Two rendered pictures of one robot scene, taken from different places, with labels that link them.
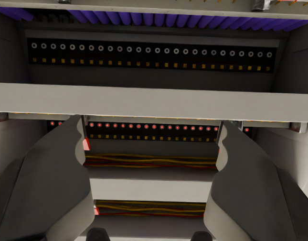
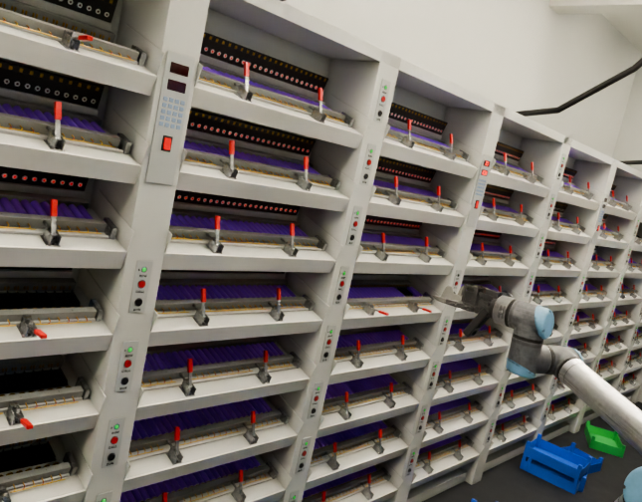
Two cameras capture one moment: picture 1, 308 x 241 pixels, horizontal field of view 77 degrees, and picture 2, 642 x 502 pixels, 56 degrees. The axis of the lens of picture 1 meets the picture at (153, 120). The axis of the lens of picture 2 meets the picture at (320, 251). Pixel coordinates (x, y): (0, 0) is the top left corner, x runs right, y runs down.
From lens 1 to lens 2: 2.06 m
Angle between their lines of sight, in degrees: 59
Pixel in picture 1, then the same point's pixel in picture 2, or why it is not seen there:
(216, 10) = (374, 301)
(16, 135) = (439, 232)
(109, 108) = (418, 266)
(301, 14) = (352, 302)
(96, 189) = (435, 218)
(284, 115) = (371, 264)
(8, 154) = (449, 229)
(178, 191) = (409, 214)
